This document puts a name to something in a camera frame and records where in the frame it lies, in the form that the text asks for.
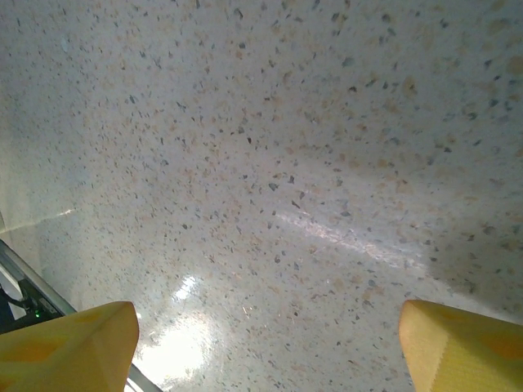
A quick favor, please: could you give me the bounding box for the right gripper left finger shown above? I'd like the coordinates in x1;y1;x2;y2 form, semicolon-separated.
0;301;140;392

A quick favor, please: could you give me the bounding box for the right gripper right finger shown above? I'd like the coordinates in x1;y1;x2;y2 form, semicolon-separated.
399;300;523;392

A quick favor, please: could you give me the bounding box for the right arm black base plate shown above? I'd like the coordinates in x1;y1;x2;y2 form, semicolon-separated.
0;269;66;332

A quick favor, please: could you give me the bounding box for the aluminium frame rail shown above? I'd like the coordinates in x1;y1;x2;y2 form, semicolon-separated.
0;238;164;392

